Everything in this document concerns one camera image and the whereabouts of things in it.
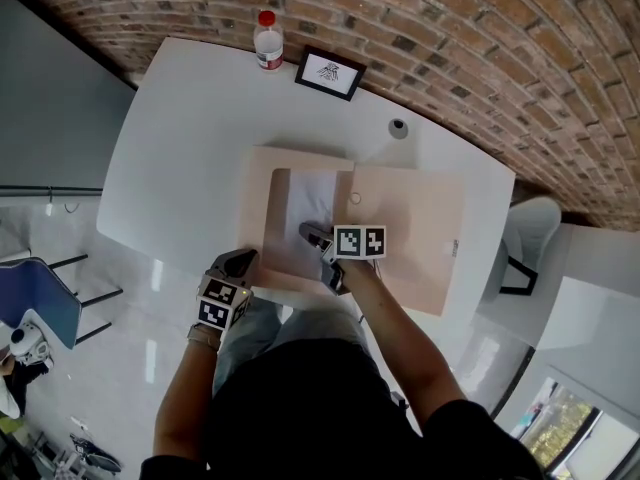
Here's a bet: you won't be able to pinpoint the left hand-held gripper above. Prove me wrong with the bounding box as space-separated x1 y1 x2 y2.
196 248 261 331

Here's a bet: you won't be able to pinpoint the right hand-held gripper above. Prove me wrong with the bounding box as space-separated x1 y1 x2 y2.
298 221 389 297

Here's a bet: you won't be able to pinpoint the beige cardboard box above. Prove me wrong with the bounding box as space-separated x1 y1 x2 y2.
234 144 467 318

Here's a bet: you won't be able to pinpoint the person's right forearm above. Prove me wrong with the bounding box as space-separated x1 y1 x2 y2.
341 259 470 438

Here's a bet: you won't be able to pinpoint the person's left forearm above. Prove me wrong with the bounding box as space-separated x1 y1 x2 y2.
151 325 224 471

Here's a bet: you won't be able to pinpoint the person's grey jeans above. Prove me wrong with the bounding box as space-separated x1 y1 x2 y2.
211 295 372 400

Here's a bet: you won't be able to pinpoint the person's black shirt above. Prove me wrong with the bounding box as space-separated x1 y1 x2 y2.
141 337 547 480

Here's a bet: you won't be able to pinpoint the blue chair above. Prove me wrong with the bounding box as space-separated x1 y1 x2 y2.
0 253 125 352

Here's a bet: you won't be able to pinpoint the clear bottle with red cap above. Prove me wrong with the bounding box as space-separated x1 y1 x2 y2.
252 9 287 75

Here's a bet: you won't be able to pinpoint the white device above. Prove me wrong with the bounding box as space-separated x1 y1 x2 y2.
8 319 55 370

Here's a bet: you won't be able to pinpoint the grey padded chair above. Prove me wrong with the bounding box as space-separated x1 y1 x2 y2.
492 196 564 303

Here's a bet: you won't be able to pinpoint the white cabinet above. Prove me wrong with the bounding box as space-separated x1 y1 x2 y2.
472 221 640 369

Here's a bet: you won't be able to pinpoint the window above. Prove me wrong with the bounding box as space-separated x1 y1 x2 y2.
508 376 640 477

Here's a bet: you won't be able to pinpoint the beige wrist strap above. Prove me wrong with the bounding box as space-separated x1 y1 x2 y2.
186 321 222 353

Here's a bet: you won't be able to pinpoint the black picture frame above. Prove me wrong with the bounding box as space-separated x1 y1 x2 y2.
293 44 368 103

